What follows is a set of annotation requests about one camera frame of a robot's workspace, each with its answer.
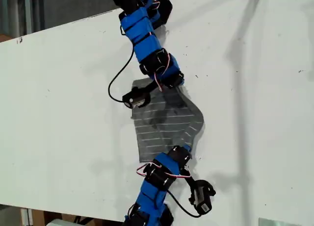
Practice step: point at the grey striped square towel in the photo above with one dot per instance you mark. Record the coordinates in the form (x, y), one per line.
(169, 128)

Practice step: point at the black camera stalk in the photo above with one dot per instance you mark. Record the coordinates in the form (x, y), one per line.
(196, 184)
(148, 87)

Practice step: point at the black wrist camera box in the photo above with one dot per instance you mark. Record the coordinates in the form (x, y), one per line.
(203, 199)
(136, 98)

